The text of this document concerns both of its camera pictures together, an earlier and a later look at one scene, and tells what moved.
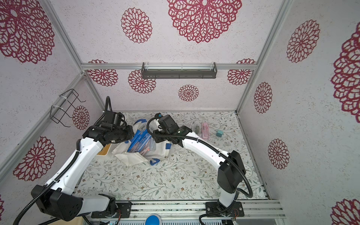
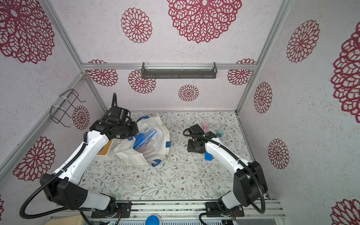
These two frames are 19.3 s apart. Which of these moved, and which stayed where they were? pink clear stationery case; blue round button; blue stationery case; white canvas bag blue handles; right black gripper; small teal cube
Moved: right black gripper; blue stationery case
Stayed: blue round button; pink clear stationery case; small teal cube; white canvas bag blue handles
